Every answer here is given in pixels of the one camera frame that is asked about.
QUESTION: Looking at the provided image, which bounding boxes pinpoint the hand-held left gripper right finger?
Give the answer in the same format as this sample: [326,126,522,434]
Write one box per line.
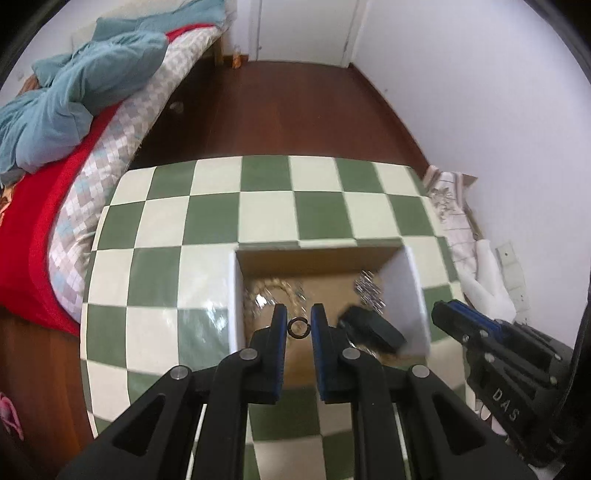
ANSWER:
[310,303,536,480]

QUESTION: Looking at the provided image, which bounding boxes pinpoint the white door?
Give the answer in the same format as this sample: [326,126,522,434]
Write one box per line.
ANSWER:
[252,0,365,68]

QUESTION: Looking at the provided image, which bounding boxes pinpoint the bed with red blanket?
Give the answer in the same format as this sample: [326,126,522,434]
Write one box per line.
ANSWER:
[0,23,218,337]

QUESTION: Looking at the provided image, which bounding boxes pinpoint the white cardboard box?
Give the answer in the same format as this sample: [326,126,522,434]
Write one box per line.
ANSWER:
[228,244,432,388]

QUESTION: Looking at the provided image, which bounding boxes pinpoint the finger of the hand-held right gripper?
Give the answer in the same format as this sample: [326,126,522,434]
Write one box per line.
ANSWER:
[443,300,506,335]
[431,301,492,354]

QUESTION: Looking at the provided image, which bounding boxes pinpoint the silver link necklace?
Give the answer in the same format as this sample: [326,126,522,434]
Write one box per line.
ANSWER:
[252,286,309,315]

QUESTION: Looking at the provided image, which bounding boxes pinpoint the black smart band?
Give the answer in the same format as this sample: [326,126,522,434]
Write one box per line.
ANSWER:
[338,305,408,355]

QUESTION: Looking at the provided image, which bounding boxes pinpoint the grey white checked bedsheet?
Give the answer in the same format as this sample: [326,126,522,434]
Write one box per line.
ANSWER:
[46,28,227,319]

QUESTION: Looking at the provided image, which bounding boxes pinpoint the green white checked tablecloth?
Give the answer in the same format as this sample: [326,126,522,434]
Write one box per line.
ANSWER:
[79,154,467,480]

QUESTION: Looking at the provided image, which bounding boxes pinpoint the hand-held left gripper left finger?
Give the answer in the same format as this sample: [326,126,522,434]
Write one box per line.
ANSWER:
[55,303,289,480]

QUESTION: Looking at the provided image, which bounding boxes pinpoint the white foam sheet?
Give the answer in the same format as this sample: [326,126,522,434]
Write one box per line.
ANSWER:
[457,239,517,324]

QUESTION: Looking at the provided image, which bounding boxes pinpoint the thick silver chain bracelet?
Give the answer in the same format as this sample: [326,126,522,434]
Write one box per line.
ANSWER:
[353,270,387,315]

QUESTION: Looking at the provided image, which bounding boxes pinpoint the floral fabric bag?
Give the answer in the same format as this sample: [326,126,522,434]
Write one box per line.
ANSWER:
[422,166,481,282]

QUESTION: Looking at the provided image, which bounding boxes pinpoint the person's right hand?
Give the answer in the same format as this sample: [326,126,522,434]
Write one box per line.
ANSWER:
[475,401,507,437]

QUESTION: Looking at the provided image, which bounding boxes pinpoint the pink slipper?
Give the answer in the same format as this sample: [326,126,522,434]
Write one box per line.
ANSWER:
[0,392,25,441]

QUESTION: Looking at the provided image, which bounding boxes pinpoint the brown cardboard sheet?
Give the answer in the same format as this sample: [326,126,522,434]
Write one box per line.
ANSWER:
[455,172,480,217]

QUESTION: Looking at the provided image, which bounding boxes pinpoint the blue quilt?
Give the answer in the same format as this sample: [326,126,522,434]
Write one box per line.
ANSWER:
[0,0,227,174]

